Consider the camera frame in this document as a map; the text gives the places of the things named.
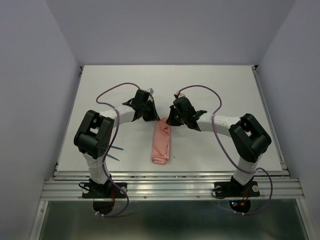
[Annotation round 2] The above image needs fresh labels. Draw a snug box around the pink satin napkin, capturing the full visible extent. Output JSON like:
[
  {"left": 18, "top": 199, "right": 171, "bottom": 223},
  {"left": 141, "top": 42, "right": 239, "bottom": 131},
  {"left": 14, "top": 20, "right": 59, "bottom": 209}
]
[{"left": 151, "top": 117, "right": 171, "bottom": 165}]

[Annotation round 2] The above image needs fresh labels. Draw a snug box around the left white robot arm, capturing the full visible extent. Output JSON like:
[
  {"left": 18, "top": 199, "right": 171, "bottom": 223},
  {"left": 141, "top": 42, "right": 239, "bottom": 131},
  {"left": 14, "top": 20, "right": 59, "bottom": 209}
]
[{"left": 73, "top": 88, "right": 160, "bottom": 197}]

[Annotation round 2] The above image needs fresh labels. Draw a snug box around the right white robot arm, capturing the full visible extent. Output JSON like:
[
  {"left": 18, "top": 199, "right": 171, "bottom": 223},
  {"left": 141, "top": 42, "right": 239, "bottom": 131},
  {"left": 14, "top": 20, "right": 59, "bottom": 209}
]
[{"left": 166, "top": 96, "right": 272, "bottom": 195}]

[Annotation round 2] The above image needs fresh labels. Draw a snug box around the teal plastic utensil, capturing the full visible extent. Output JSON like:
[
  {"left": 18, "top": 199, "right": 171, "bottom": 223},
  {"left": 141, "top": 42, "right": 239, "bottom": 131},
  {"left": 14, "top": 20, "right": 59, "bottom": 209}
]
[{"left": 110, "top": 145, "right": 124, "bottom": 151}]

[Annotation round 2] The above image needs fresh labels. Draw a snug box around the teal plastic spoon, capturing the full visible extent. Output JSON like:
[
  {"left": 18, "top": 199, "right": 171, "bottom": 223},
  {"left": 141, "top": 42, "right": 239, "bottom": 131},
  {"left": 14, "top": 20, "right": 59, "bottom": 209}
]
[{"left": 106, "top": 154, "right": 120, "bottom": 161}]

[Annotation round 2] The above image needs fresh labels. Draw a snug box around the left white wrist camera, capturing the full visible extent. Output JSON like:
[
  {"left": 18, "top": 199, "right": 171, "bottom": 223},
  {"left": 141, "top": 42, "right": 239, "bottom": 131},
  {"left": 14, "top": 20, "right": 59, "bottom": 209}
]
[{"left": 147, "top": 88, "right": 154, "bottom": 96}]

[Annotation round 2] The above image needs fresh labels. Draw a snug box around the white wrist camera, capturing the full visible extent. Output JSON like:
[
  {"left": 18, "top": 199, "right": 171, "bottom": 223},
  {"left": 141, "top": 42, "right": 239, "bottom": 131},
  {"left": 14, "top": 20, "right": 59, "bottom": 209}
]
[
  {"left": 174, "top": 91, "right": 185, "bottom": 99},
  {"left": 147, "top": 88, "right": 154, "bottom": 96}
]

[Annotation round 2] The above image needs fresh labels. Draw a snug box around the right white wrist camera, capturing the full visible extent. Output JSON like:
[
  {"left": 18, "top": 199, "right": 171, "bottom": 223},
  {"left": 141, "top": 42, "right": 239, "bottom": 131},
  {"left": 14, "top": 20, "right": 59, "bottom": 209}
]
[{"left": 174, "top": 91, "right": 185, "bottom": 99}]

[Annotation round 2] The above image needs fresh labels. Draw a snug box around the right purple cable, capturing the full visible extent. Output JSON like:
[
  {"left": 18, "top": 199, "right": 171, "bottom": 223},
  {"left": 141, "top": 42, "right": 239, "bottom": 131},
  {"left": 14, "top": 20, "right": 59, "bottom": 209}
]
[{"left": 174, "top": 85, "right": 273, "bottom": 216}]

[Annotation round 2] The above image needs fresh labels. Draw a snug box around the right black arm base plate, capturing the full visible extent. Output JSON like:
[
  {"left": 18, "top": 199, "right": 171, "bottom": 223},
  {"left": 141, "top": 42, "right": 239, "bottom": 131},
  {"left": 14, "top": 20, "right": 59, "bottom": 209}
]
[{"left": 211, "top": 181, "right": 260, "bottom": 199}]

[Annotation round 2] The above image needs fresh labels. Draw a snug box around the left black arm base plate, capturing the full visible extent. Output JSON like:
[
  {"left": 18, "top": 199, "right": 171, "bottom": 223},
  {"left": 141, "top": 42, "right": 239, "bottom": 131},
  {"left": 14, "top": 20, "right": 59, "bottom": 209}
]
[{"left": 78, "top": 181, "right": 126, "bottom": 199}]

